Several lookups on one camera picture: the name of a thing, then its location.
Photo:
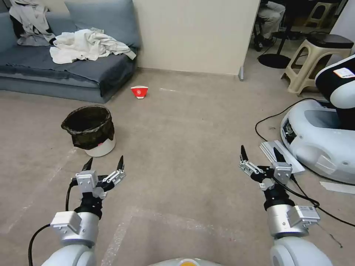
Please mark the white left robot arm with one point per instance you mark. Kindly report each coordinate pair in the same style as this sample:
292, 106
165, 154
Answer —
75, 238

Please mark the beige plastic stool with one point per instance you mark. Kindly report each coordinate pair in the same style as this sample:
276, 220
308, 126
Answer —
323, 14
301, 63

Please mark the white wheeled robot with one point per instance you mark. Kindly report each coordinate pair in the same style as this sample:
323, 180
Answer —
319, 138

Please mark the person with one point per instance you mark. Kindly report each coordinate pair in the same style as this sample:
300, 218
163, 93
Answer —
270, 16

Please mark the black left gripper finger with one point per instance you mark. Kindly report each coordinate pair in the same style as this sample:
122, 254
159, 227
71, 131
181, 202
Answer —
115, 178
87, 164

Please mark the grey and black jacket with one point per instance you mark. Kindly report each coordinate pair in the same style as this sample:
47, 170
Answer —
30, 19

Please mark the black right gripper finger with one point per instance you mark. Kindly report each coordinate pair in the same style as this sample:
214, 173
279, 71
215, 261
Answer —
278, 156
248, 165

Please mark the cream partition panel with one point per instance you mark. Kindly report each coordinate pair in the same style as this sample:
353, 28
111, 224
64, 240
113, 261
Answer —
194, 33

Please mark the silver aluminium profile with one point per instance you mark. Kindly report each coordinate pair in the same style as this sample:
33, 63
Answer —
285, 159

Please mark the blue-grey sofa cushion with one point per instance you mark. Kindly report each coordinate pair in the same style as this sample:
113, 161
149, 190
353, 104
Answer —
111, 19

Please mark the white crumpled cloth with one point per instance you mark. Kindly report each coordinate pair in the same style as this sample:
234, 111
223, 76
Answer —
86, 45

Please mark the white tape strip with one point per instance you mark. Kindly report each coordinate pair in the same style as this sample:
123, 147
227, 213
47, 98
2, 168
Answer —
337, 188

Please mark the black flat device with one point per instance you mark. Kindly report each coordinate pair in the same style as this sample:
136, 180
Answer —
332, 41

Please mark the blue-grey sofa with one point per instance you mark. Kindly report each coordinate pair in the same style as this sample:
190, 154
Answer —
83, 74

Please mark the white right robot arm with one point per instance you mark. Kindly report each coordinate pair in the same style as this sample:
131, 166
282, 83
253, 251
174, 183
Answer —
288, 224

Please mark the red paper cup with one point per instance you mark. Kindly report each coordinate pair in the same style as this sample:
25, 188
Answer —
139, 91

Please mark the black office chair base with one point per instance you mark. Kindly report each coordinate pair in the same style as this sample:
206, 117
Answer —
274, 59

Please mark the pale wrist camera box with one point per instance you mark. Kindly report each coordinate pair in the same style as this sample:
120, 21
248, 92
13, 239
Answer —
282, 172
86, 181

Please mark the white trash can black bag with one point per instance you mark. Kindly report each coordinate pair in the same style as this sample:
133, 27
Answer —
88, 130

